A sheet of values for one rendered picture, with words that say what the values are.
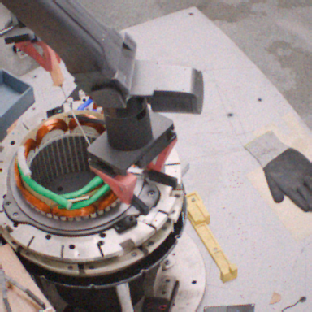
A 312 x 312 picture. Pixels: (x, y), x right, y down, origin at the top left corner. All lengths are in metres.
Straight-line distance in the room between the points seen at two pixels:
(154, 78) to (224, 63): 0.92
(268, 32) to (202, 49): 1.29
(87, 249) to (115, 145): 0.19
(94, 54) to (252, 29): 2.35
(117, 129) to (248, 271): 0.56
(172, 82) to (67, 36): 0.20
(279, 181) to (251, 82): 0.30
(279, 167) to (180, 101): 0.69
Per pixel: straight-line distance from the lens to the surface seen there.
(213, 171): 1.87
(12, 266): 1.42
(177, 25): 2.20
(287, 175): 1.84
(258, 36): 3.37
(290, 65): 3.26
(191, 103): 1.19
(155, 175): 1.35
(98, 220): 1.40
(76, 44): 1.04
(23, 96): 1.67
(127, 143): 1.25
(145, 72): 1.18
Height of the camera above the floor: 2.20
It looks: 48 degrees down
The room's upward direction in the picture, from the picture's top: 6 degrees counter-clockwise
